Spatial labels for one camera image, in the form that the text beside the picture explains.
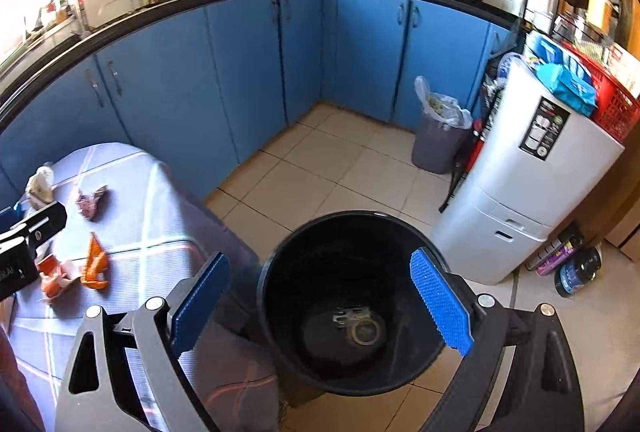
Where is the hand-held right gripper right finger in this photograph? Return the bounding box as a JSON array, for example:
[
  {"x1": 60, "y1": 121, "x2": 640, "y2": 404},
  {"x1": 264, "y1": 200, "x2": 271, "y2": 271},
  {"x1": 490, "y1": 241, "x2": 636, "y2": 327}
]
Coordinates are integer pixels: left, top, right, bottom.
[{"x1": 409, "y1": 247, "x2": 586, "y2": 432}]

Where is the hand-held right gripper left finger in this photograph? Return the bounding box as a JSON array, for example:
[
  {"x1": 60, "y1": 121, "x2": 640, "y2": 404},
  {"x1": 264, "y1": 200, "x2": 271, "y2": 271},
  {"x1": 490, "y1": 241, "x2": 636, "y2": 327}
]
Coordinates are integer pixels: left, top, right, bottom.
[{"x1": 54, "y1": 251, "x2": 232, "y2": 432}]

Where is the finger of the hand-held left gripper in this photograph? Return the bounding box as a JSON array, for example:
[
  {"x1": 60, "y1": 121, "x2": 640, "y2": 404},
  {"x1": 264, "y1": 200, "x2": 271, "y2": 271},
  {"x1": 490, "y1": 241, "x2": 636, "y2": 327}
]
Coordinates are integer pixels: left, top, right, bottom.
[{"x1": 9, "y1": 202, "x2": 69, "y2": 259}]

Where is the white tissue packet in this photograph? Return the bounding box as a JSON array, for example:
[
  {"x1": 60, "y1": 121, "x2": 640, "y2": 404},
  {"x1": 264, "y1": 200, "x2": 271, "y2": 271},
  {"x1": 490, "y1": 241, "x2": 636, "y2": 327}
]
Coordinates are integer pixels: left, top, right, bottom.
[{"x1": 25, "y1": 165, "x2": 57, "y2": 209}]

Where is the black round trash bin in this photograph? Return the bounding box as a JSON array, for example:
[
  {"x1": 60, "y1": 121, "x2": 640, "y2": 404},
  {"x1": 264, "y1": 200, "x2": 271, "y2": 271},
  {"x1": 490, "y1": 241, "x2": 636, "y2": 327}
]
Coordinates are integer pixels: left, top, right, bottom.
[{"x1": 256, "y1": 210, "x2": 452, "y2": 397}]

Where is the grey trash bin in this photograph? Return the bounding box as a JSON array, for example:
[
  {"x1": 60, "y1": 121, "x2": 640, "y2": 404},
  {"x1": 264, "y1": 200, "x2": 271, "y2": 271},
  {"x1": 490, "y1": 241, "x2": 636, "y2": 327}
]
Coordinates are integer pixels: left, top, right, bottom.
[{"x1": 411, "y1": 111, "x2": 472, "y2": 174}]

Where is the orange and white wrapper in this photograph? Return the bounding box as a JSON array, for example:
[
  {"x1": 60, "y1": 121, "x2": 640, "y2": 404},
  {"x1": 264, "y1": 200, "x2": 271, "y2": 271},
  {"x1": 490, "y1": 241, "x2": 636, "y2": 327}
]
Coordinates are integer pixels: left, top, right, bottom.
[{"x1": 37, "y1": 255, "x2": 82, "y2": 302}]

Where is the orange snack wrapper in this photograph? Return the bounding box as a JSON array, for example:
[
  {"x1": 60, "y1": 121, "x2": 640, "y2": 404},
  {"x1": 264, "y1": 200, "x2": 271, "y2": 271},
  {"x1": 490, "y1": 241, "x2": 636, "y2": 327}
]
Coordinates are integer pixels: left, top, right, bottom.
[{"x1": 81, "y1": 232, "x2": 109, "y2": 291}]

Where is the clear tape roll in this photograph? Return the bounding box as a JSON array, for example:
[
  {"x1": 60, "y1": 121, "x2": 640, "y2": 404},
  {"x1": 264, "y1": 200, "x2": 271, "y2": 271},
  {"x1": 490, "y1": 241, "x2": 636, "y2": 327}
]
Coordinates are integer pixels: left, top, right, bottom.
[{"x1": 347, "y1": 318, "x2": 387, "y2": 348}]

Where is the purple packet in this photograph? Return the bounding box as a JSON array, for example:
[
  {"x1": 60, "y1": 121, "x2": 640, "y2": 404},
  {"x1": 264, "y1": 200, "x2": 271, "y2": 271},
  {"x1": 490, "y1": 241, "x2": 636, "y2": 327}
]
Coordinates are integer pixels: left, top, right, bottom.
[{"x1": 536, "y1": 236, "x2": 584, "y2": 276}]

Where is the round dark tin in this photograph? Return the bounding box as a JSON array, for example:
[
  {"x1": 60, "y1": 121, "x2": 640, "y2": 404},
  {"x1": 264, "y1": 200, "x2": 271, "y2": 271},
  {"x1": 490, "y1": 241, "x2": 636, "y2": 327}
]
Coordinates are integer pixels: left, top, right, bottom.
[{"x1": 554, "y1": 245, "x2": 604, "y2": 298}]

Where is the red plastic item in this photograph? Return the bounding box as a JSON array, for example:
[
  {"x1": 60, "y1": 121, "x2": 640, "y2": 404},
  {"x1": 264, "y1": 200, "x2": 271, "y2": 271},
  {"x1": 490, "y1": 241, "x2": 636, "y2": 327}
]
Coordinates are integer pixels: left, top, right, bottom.
[{"x1": 472, "y1": 119, "x2": 489, "y2": 159}]

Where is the blue kitchen cabinet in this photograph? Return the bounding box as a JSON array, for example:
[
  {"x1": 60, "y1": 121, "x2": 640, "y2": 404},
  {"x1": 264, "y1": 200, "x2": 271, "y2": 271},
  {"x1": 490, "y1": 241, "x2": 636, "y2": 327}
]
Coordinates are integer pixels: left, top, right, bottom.
[{"x1": 0, "y1": 0, "x2": 517, "y2": 213}]

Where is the clear plastic bin bag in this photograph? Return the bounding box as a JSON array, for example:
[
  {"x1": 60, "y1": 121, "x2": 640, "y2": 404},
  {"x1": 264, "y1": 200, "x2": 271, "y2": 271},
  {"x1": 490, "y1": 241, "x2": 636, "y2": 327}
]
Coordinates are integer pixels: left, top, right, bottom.
[{"x1": 414, "y1": 76, "x2": 474, "y2": 130}]

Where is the metal sink faucet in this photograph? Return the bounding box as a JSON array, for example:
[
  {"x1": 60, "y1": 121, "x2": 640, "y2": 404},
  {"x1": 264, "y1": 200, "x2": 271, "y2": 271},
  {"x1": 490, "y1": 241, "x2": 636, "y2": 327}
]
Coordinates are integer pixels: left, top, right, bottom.
[{"x1": 64, "y1": 0, "x2": 94, "y2": 39}]

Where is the white plastic bag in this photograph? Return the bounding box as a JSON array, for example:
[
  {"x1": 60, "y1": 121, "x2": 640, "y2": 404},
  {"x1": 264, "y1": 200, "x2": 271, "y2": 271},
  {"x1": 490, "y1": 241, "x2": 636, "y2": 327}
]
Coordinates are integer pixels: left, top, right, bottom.
[{"x1": 482, "y1": 52, "x2": 527, "y2": 94}]

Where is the blue wet wipes packet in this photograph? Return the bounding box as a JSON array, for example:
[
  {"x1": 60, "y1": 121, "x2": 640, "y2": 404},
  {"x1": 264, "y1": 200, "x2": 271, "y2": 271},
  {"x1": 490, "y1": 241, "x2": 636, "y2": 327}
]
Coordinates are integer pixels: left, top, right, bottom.
[{"x1": 534, "y1": 62, "x2": 599, "y2": 118}]

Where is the red plastic basket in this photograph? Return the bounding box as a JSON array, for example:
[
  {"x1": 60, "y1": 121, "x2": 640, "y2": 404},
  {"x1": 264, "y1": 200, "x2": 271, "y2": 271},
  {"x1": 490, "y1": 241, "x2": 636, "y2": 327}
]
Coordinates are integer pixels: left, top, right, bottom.
[{"x1": 559, "y1": 41, "x2": 640, "y2": 144}]

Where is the metal cabinet handle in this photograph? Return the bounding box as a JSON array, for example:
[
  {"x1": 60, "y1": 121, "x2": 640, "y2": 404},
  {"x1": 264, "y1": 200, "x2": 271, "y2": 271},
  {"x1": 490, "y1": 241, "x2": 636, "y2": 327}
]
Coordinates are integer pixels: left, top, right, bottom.
[
  {"x1": 107, "y1": 59, "x2": 124, "y2": 96},
  {"x1": 85, "y1": 69, "x2": 104, "y2": 108}
]

